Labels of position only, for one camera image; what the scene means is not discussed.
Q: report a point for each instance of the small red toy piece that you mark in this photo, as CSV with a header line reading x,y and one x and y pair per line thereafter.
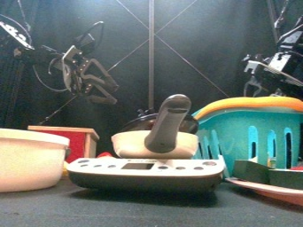
x,y
104,154

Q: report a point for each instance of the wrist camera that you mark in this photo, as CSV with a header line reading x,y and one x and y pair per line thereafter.
x,y
84,39
291,37

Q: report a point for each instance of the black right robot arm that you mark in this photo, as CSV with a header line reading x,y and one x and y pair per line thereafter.
x,y
291,62

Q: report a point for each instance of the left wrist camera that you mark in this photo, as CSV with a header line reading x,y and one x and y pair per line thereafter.
x,y
84,39

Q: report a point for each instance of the white toy pot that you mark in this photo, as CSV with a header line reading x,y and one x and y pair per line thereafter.
x,y
30,161

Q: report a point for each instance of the teal basket orange rim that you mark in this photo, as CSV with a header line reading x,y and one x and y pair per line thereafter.
x,y
233,136

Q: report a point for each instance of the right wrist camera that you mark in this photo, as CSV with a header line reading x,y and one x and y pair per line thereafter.
x,y
291,37

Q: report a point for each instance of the white grey toy stove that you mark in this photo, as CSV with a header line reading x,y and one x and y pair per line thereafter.
x,y
146,176

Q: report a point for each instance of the yellow green toy corn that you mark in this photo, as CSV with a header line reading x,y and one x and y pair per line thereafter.
x,y
66,173

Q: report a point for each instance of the pink tray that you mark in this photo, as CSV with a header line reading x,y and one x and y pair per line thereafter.
x,y
273,192

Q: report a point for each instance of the metal frame pole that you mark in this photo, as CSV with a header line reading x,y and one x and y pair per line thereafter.
x,y
151,74

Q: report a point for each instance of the green wrapped sushi piece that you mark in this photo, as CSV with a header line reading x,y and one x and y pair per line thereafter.
x,y
253,172
286,178

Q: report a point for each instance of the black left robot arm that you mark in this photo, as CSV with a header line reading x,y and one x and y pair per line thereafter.
x,y
15,74

